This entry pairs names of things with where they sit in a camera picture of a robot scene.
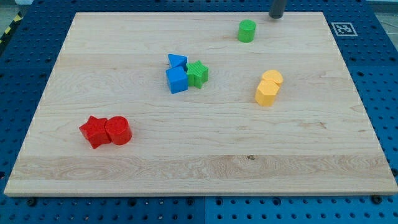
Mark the red star block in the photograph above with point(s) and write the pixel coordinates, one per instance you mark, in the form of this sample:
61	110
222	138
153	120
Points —
94	131

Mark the yellow black hazard tape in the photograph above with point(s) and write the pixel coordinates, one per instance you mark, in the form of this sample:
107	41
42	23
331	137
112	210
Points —
11	28

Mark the red cylinder block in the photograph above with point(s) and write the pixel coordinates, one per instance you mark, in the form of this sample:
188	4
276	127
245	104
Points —
118	130

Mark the green cylinder block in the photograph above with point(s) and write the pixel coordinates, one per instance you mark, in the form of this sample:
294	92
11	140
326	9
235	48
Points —
246	31

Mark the wooden board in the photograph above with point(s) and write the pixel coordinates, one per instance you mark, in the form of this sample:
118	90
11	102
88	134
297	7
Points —
316	139

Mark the yellow heart block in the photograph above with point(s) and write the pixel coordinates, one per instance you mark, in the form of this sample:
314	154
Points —
273	75

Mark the yellow hexagon block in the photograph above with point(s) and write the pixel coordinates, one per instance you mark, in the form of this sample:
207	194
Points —
266	92

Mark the blue cube block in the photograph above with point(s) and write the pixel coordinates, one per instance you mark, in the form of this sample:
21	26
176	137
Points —
177	79

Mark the blue triangle block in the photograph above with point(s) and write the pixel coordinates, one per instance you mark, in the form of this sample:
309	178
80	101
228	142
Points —
178	61

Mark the white fiducial marker tag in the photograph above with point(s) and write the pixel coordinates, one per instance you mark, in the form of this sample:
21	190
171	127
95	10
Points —
344	29

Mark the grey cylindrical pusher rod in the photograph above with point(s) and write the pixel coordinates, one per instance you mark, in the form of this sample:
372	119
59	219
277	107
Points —
277	9

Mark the green star block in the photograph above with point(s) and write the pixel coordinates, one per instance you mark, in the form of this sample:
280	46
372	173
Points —
197	74

